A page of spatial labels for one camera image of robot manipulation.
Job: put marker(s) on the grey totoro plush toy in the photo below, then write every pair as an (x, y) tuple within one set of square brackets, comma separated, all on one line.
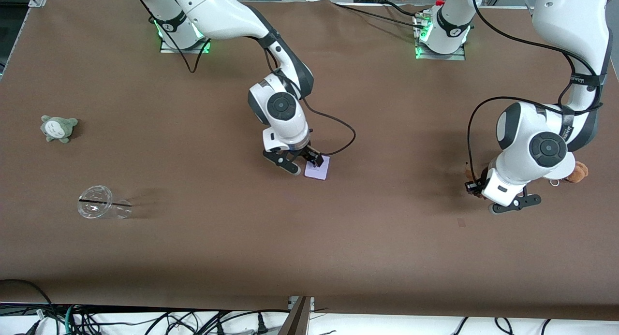
[(58, 128)]

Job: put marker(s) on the clear plastic cup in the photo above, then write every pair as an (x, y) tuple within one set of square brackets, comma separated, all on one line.
[(96, 210)]

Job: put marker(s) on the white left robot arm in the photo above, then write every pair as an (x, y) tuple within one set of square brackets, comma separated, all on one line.
[(570, 16)]

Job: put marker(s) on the dark wooden beam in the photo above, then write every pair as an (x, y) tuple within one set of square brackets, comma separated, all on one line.
[(296, 323)]

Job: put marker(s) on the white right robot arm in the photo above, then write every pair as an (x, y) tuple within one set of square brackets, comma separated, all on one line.
[(217, 11)]

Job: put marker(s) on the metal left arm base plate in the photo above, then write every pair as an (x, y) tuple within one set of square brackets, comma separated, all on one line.
[(440, 57)]

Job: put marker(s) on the black drinking straw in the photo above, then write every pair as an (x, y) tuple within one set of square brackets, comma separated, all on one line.
[(116, 203)]

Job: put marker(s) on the silver metal clamp bracket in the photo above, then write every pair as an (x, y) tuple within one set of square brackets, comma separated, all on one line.
[(302, 302)]

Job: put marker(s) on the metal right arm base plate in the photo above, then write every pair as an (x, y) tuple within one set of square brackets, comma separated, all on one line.
[(184, 50)]

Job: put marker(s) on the black power plug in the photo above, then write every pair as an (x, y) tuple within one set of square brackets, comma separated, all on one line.
[(261, 325)]

